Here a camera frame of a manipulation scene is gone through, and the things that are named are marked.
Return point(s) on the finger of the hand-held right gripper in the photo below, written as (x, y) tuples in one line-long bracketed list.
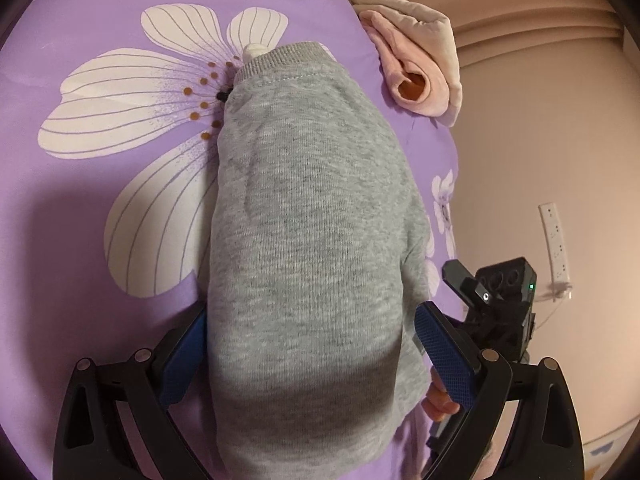
[(462, 282)]

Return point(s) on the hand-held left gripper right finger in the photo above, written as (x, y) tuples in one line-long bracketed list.
[(445, 355)]

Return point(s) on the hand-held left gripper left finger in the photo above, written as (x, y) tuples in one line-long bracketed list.
[(184, 357)]

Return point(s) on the grey knit sweater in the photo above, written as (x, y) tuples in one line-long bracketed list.
[(310, 260)]

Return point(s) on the white shirt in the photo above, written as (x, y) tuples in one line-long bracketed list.
[(252, 51)]

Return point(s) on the person's right hand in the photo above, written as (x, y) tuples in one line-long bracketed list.
[(437, 402)]

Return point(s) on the white power strip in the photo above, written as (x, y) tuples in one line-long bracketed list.
[(555, 240)]

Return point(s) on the purple floral bedsheet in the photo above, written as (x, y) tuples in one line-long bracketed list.
[(100, 210)]

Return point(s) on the pale patterned cloth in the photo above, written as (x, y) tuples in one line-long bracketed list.
[(607, 455)]

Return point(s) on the pink folded cloth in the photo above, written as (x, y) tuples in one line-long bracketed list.
[(415, 60)]

